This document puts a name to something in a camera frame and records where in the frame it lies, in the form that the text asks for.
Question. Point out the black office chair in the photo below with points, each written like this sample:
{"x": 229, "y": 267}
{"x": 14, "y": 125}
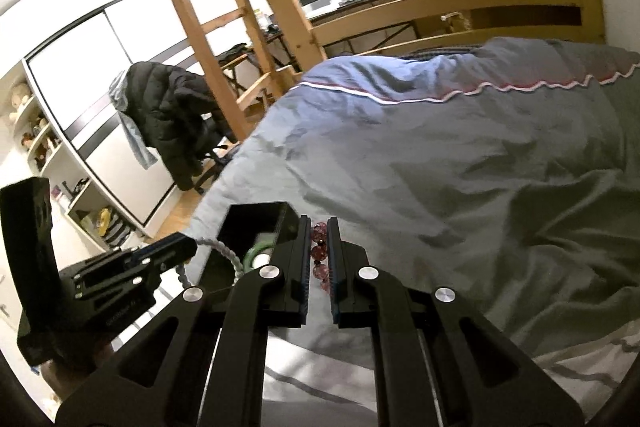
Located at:
{"x": 215, "y": 157}

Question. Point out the white sliding wardrobe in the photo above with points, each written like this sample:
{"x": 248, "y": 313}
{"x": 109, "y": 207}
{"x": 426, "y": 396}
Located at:
{"x": 100, "y": 72}

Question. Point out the dark desk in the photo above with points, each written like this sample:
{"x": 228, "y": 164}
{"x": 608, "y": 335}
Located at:
{"x": 360, "y": 4}

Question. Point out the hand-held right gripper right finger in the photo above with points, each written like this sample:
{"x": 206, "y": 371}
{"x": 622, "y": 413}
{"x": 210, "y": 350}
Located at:
{"x": 336, "y": 267}

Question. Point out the green jade bangle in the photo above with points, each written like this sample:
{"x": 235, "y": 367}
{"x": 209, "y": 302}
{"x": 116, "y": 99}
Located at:
{"x": 257, "y": 252}

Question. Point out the grey blue duvet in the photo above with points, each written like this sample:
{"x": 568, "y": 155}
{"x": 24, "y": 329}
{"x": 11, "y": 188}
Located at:
{"x": 450, "y": 182}

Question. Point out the person's left hand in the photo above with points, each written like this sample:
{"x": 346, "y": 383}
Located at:
{"x": 70, "y": 377}

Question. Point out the black puffer jacket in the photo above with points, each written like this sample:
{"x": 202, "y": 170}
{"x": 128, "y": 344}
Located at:
{"x": 170, "y": 117}

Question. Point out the light blue cloth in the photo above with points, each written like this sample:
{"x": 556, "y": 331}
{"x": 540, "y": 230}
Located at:
{"x": 132, "y": 132}

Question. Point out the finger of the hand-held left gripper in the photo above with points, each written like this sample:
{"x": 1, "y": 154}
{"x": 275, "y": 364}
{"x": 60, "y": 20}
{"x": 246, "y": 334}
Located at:
{"x": 172, "y": 252}

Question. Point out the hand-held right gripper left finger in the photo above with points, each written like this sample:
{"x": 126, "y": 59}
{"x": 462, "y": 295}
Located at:
{"x": 302, "y": 257}

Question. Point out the white open shelf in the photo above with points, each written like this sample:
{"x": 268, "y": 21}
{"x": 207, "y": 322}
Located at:
{"x": 50, "y": 157}

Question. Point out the wooden stool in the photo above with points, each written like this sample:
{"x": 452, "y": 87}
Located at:
{"x": 240, "y": 67}

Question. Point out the black cardboard box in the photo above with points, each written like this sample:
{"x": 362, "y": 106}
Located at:
{"x": 240, "y": 232}

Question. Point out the wooden ladder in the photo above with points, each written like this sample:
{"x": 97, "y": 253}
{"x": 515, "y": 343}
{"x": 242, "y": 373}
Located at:
{"x": 210, "y": 32}

